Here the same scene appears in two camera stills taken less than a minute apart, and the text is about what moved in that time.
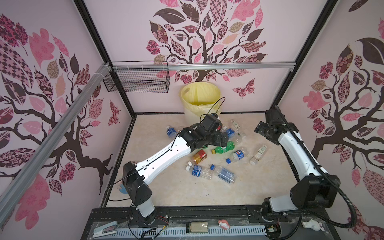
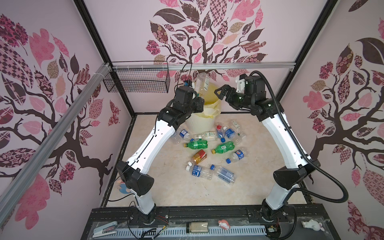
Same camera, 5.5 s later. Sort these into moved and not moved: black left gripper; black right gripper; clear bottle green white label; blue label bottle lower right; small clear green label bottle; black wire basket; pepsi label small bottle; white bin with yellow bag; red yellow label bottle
Moved: clear bottle green white label; black left gripper; black right gripper
Not moved: blue label bottle lower right; pepsi label small bottle; small clear green label bottle; red yellow label bottle; black wire basket; white bin with yellow bag
